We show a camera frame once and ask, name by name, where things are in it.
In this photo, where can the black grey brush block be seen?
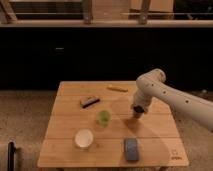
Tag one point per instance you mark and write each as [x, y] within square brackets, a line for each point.
[89, 101]

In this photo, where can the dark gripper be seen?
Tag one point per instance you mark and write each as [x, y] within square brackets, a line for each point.
[137, 110]

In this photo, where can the white paper cup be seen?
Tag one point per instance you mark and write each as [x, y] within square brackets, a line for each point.
[84, 138]

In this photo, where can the wooden folding table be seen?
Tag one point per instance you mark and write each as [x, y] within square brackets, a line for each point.
[159, 142]

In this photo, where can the black post on floor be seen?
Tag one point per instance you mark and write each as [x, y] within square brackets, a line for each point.
[11, 152]

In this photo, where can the green plastic cup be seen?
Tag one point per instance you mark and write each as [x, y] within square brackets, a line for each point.
[103, 118]

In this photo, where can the wooden railing shelf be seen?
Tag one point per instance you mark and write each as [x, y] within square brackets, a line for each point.
[106, 13]

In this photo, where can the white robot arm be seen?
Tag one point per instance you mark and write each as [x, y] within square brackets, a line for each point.
[152, 84]

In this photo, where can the blue grey sponge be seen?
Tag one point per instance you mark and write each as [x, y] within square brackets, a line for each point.
[131, 149]

